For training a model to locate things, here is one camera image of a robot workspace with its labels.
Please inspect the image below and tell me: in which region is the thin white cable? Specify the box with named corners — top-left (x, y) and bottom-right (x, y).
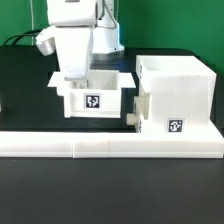
top-left (30, 0), bottom-right (35, 47)

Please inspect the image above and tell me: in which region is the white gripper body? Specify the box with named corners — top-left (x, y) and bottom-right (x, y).
top-left (55, 27), bottom-right (92, 86)

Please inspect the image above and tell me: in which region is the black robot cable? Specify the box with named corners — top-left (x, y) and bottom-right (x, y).
top-left (2, 29), bottom-right (43, 47)

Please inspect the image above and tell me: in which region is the white fiducial marker sheet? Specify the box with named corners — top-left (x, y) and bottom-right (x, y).
top-left (48, 70), bottom-right (136, 90)

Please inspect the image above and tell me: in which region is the white drawer cabinet box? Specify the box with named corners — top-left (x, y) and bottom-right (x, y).
top-left (136, 55), bottom-right (216, 134)

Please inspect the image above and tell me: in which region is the white L-shaped border wall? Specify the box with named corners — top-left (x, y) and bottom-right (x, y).
top-left (0, 124), bottom-right (224, 158)

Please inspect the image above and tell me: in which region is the white front drawer tray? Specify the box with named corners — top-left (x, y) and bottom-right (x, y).
top-left (126, 94), bottom-right (150, 134)

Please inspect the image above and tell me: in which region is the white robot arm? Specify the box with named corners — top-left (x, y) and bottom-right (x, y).
top-left (36, 0), bottom-right (124, 88)

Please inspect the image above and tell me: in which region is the white drawer tray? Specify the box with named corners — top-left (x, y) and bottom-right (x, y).
top-left (57, 70), bottom-right (122, 118)
top-left (126, 94), bottom-right (150, 134)

